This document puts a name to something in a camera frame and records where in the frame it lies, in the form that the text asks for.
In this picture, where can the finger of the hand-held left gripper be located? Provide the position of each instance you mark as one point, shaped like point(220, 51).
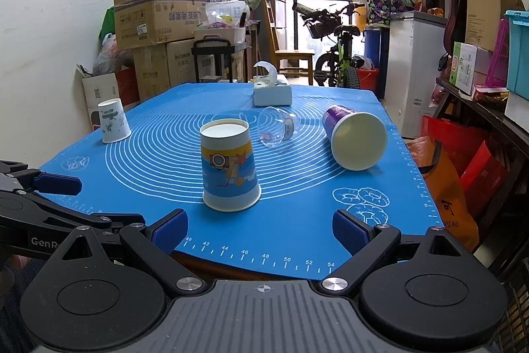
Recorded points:
point(58, 183)
point(82, 211)

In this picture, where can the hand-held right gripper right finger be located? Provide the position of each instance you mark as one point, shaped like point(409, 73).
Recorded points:
point(349, 232)

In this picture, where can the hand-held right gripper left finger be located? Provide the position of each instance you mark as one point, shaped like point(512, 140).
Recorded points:
point(170, 232)

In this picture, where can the purple paper cup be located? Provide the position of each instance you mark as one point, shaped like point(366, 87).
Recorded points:
point(355, 140)

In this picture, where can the white grey-print paper cup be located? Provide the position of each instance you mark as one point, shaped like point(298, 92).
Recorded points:
point(113, 123)

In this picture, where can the blue and yellow paper cup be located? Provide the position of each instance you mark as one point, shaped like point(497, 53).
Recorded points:
point(229, 167)

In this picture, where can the clear plastic cup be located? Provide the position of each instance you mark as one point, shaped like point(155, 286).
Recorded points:
point(275, 127)

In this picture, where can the blue silicone mat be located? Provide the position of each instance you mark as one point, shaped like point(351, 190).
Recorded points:
point(297, 191)

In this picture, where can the small open cardboard box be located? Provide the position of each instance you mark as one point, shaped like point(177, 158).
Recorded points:
point(99, 90)

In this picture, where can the orange paper bag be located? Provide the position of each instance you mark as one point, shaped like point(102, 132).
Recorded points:
point(446, 187)

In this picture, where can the red paper bag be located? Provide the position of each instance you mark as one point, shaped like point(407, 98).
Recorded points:
point(481, 171)

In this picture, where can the red bucket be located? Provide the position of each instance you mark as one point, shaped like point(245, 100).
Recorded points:
point(368, 79)

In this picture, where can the tall cardboard box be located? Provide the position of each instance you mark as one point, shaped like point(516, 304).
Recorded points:
point(161, 67)

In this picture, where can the white tissue box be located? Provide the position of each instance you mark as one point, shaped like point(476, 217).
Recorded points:
point(272, 94)

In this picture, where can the white chest freezer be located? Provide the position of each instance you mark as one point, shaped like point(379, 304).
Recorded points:
point(409, 67)

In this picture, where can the white tissue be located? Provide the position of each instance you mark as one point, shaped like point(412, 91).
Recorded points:
point(266, 69)

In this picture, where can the black plastic crate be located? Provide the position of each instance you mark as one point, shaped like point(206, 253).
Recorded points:
point(514, 315)

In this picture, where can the black bicycle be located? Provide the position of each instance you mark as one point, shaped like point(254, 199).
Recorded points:
point(343, 47)

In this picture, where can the wooden chair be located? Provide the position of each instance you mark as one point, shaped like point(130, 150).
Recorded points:
point(289, 56)

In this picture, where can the dark wooden shelf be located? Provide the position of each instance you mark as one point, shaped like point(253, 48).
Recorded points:
point(496, 117)

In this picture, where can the blue barrel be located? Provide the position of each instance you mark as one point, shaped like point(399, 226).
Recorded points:
point(371, 47)

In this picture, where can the black cart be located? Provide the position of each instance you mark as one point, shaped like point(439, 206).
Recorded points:
point(215, 49)

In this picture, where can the large open cardboard box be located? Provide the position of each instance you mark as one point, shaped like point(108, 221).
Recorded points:
point(153, 20)

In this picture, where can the green and white box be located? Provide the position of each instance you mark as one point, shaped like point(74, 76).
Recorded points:
point(465, 65)

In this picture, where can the white plastic basket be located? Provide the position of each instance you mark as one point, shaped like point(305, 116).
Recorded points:
point(219, 34)

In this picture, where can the clear plastic bag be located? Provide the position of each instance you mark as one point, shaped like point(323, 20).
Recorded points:
point(225, 12)

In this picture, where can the pink plastic basket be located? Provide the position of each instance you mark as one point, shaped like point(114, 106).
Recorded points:
point(498, 55)

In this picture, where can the teal plastic crate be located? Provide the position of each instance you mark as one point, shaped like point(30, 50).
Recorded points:
point(518, 51)

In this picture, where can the upright cardboard box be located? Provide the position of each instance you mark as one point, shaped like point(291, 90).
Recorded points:
point(487, 5)

